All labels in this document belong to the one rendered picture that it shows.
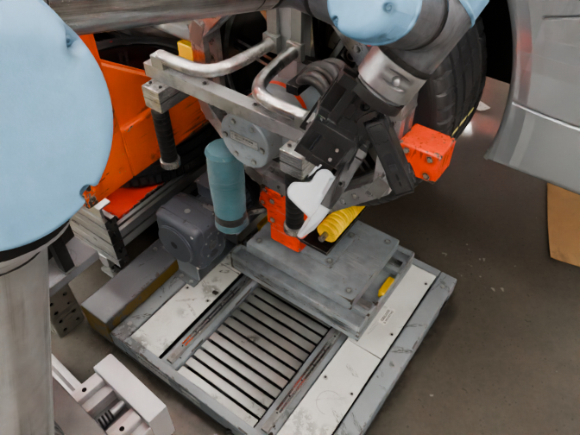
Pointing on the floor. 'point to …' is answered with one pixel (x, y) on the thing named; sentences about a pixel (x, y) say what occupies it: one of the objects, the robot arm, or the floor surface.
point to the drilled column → (64, 312)
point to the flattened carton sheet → (564, 224)
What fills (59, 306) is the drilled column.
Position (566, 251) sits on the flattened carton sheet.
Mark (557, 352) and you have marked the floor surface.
